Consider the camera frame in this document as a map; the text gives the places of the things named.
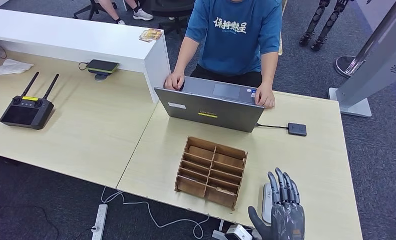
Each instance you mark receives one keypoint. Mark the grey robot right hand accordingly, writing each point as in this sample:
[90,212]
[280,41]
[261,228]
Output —
[285,222]

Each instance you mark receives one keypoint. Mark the person's right hand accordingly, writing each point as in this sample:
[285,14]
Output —
[174,81]

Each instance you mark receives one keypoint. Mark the person's left hand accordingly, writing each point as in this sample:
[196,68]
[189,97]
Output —
[265,96]

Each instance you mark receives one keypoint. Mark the brown yellow ID card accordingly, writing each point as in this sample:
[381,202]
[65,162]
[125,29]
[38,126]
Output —
[154,34]

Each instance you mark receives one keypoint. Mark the person's left forearm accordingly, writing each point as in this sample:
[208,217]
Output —
[269,68]

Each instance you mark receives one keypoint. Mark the person's right forearm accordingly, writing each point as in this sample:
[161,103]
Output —
[185,56]

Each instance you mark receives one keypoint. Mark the white card reader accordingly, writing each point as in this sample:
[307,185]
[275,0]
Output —
[266,205]

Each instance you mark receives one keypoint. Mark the black square card reader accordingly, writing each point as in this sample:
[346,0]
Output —
[297,129]

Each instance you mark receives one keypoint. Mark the person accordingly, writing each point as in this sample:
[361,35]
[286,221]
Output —
[231,49]
[101,8]

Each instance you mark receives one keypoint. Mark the speckled room key card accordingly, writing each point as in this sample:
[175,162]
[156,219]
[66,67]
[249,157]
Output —
[227,191]

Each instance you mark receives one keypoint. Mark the grey laptop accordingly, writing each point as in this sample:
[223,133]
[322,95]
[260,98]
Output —
[211,114]

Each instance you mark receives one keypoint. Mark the grey round phone stand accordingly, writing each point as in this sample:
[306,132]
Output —
[100,78]

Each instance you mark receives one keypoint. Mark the black phone green edge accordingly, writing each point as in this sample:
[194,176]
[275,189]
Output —
[101,65]

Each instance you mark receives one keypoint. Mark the black office chair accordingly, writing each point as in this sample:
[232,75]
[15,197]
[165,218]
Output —
[171,6]
[81,11]

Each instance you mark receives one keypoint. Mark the wooden compartment organiser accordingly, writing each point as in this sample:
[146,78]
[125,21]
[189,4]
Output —
[224,160]

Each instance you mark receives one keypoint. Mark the chrome pole stand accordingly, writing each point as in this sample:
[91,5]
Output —
[345,64]

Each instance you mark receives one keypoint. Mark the black robot leg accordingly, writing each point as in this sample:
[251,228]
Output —
[328,23]
[313,23]

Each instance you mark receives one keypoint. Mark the grey kiosk stand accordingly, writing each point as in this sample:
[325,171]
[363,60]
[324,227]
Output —
[377,73]

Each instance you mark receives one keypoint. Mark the white counter shelf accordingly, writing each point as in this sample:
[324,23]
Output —
[68,36]

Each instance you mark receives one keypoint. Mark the black remote controller with antennas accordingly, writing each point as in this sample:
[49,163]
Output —
[22,114]

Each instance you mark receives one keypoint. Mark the white power strip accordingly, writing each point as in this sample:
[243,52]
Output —
[100,218]

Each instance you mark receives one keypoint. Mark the white tissue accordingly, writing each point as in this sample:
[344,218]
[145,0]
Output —
[11,67]

